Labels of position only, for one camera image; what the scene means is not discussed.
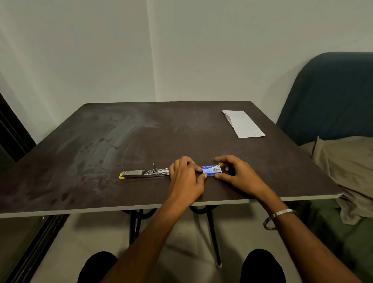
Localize black metal table leg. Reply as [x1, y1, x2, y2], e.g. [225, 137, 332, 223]
[122, 208, 157, 246]
[188, 205, 223, 269]

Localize blue staples box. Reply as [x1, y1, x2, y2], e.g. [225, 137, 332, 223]
[201, 164, 223, 177]

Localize person's left hand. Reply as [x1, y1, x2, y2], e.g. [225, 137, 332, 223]
[167, 156, 209, 205]

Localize yellow and silver stapler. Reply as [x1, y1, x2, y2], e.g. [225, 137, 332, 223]
[119, 162, 171, 180]

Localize dark green sofa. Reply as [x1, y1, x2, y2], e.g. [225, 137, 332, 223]
[275, 52, 373, 283]

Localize person's right hand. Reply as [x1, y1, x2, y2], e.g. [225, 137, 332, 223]
[213, 155, 272, 202]

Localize silver bracelet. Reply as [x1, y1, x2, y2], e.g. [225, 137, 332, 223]
[263, 208, 298, 231]

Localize white papers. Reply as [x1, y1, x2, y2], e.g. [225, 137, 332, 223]
[221, 109, 266, 139]

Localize person's right forearm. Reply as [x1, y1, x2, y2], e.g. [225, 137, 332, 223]
[256, 191, 363, 283]

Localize beige cloth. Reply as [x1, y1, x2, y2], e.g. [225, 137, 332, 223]
[299, 136, 373, 226]

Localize person's left forearm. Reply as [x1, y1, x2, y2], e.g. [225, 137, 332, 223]
[100, 198, 188, 283]

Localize black sliding door frame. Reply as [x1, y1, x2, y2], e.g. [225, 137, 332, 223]
[0, 92, 70, 283]

